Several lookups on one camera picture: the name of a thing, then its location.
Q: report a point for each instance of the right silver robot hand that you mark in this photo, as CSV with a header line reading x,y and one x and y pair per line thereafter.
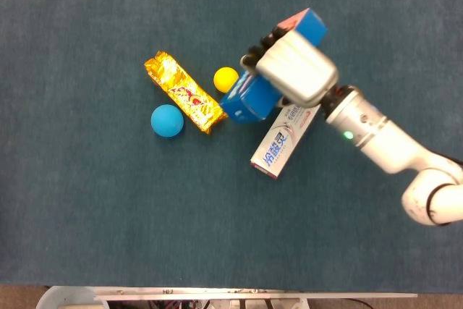
x,y
296,66

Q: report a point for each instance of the blue Oreo cookie box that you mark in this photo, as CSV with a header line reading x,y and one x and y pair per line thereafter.
x,y
249,102

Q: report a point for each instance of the yellow ball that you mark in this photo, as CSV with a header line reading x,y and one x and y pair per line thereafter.
x,y
226,79

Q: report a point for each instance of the white toothpaste box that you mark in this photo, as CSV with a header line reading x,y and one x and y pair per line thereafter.
x,y
278,142

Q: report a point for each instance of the gold foil snack packet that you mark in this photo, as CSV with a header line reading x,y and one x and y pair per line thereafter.
x,y
184,93

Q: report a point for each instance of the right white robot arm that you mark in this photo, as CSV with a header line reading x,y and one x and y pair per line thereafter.
x,y
390,142

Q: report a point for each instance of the large blue ball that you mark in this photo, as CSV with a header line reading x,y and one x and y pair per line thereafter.
x,y
167,121

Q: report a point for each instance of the teal table cloth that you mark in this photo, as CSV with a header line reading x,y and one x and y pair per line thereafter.
x,y
90,197

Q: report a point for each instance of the white round container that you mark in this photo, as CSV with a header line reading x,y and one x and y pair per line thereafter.
x,y
61,296

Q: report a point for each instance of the metal frame bar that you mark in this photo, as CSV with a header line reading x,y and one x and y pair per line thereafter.
x,y
253,292

